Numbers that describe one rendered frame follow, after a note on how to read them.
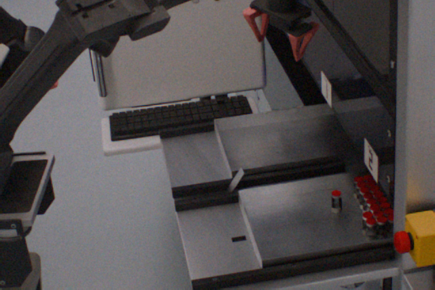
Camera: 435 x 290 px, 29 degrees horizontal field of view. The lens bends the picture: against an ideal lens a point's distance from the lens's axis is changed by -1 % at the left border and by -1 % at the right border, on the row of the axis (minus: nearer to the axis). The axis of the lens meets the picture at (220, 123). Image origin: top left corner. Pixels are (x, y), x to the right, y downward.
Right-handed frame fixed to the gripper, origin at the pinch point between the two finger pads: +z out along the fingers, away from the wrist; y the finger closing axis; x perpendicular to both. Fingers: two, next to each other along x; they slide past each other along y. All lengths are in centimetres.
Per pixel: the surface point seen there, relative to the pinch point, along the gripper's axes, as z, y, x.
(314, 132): 42, 11, -27
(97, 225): 150, 118, -30
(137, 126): 54, 56, -7
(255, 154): 41.8, 15.0, -10.2
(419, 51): -12.6, -30.7, 0.1
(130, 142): 56, 54, -3
